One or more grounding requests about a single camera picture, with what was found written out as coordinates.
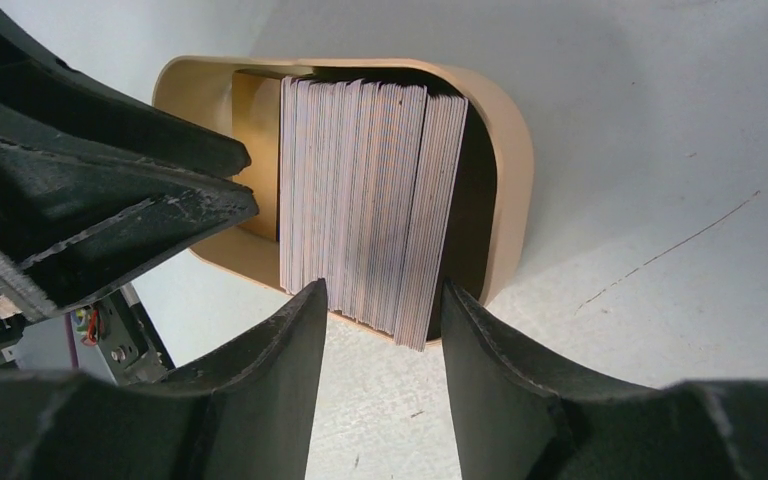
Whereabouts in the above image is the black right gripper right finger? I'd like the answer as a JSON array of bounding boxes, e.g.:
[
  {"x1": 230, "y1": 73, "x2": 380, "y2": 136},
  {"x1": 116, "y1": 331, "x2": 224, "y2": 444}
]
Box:
[{"x1": 441, "y1": 282, "x2": 768, "y2": 479}]

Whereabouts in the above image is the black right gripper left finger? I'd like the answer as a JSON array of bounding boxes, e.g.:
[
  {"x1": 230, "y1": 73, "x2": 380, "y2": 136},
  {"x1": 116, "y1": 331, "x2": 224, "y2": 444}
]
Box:
[{"x1": 0, "y1": 279, "x2": 328, "y2": 479}]

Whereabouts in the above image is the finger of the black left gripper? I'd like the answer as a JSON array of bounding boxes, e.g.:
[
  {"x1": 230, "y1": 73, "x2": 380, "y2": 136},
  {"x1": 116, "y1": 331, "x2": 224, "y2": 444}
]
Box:
[
  {"x1": 0, "y1": 9, "x2": 251, "y2": 177},
  {"x1": 0, "y1": 129, "x2": 258, "y2": 320}
]

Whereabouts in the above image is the beige oval card tray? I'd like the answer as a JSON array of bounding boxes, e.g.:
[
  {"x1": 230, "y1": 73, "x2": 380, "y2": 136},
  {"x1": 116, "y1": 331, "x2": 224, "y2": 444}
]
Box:
[{"x1": 152, "y1": 56, "x2": 535, "y2": 305}]

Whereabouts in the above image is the stack of credit cards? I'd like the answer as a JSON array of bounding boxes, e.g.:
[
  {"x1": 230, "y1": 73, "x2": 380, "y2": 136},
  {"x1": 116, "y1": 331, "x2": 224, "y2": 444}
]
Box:
[{"x1": 278, "y1": 77, "x2": 469, "y2": 351}]

